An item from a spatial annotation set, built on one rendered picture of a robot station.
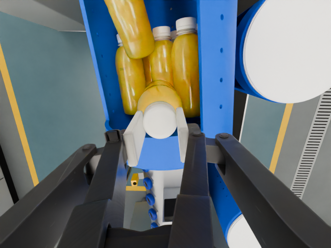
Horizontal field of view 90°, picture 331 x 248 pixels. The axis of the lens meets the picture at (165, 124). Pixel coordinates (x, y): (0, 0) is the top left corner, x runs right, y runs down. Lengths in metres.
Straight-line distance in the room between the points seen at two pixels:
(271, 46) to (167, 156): 0.36
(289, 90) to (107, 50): 0.46
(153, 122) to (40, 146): 1.92
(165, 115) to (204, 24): 0.14
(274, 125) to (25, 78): 2.26
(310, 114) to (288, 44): 1.53
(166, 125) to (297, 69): 0.41
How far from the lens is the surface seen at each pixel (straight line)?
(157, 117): 0.18
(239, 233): 0.76
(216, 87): 0.27
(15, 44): 1.92
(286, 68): 0.52
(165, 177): 0.68
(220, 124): 0.30
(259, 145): 1.87
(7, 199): 2.46
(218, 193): 0.82
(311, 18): 0.55
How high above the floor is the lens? 1.47
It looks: 71 degrees down
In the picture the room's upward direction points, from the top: 179 degrees counter-clockwise
